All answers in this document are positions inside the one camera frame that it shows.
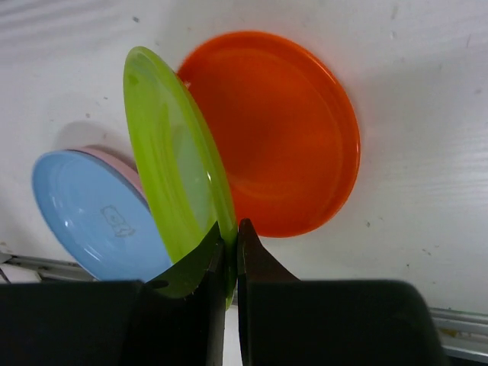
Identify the pink plate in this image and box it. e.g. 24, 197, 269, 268
73, 146, 146, 198

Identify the orange plate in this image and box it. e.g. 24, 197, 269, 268
178, 30, 361, 238

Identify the green plate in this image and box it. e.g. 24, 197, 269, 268
123, 47, 238, 304

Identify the blue plate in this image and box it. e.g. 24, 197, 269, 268
31, 149, 172, 282

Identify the aluminium rail front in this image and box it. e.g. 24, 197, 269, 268
1, 253, 487, 365

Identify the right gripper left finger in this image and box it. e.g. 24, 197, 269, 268
1, 226, 225, 365

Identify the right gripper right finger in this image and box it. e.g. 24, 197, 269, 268
237, 219, 449, 365

